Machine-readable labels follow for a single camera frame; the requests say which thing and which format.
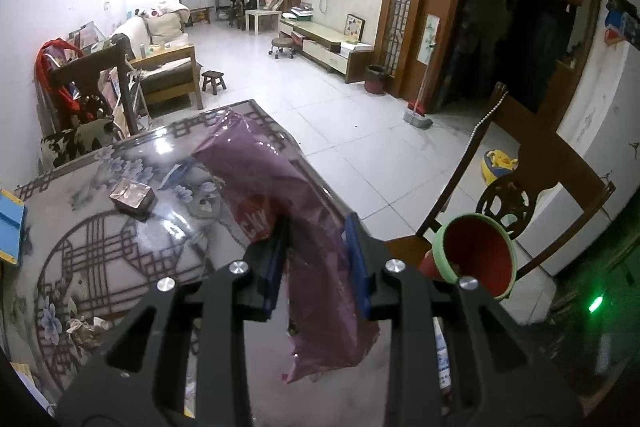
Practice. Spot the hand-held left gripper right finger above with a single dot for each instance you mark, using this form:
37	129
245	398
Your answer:
357	267

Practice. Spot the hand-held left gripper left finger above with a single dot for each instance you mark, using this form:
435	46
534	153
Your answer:
275	267

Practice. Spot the purple snack bag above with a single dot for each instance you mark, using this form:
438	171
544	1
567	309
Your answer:
260	167

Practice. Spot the red bin with green rim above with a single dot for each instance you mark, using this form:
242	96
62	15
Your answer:
480	252

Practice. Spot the brown paper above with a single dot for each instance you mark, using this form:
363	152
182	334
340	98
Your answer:
90	332

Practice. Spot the white blue printed packet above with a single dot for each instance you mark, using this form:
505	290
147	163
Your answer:
443	352

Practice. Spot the carved wooden chair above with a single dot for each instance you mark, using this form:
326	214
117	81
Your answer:
540	157

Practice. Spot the floor mop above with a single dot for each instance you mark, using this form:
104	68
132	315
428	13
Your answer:
417	118

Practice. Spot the yellow floor toy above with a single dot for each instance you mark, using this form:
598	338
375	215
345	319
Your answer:
497	167

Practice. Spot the dark red waste basket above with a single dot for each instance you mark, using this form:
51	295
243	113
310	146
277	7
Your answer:
377	82

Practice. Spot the small dark wooden stool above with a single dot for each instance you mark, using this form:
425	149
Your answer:
213	79

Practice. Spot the white refrigerator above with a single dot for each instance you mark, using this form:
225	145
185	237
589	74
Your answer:
600	107

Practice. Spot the wooden bench seat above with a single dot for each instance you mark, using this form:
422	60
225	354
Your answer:
167	77

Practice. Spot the long television cabinet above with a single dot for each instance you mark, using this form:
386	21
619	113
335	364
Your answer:
325	47

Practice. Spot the round rolling stool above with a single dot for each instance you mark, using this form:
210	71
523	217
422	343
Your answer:
281	43

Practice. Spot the black white patterned cushion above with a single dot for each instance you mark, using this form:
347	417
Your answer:
75	144

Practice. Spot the framed picture on cabinet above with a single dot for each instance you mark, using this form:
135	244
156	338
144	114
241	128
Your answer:
355	27

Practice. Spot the white side table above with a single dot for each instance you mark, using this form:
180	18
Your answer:
262	14

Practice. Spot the blue box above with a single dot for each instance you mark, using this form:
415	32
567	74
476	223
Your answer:
11	227

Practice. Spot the white covered sofa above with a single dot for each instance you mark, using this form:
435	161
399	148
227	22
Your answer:
160	24

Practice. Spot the dark wooden chair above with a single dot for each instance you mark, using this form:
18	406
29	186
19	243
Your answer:
95	67

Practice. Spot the red bag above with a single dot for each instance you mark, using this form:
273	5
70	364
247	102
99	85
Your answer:
52	62

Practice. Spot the pale wall poster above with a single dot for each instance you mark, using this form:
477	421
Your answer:
431	39

